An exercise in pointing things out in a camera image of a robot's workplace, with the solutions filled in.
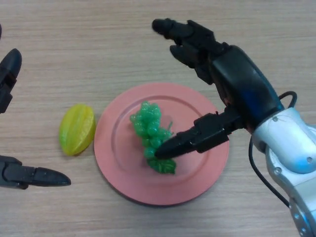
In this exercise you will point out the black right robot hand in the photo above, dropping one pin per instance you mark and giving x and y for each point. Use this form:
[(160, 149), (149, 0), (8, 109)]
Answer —
[(229, 81)]

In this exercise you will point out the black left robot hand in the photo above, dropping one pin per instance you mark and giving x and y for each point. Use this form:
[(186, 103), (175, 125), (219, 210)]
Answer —
[(10, 74)]

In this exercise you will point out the green plastic grape bunch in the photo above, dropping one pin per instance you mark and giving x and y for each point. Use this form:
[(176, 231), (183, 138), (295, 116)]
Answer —
[(150, 133)]

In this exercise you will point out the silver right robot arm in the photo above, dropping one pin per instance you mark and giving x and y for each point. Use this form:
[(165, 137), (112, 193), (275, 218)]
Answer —
[(288, 158)]

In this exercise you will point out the pink round plate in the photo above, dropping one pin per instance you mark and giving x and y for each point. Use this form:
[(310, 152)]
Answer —
[(160, 145)]

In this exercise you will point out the yellow green starfruit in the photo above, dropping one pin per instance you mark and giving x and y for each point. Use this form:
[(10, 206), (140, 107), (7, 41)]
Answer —
[(77, 129)]

